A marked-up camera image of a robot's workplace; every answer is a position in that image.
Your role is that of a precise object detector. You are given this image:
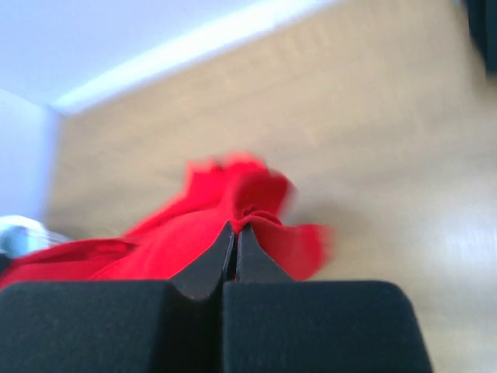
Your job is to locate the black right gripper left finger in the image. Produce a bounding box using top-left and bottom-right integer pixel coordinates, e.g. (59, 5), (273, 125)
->
(1, 225), (235, 372)

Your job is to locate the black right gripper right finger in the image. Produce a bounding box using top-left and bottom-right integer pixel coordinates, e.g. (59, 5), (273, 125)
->
(223, 227), (433, 372)

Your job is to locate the red t shirt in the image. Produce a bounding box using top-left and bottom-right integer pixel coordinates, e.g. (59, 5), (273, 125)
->
(1, 155), (331, 286)

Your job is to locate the white laundry basket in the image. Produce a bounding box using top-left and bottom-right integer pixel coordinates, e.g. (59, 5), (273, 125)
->
(1, 215), (71, 259)

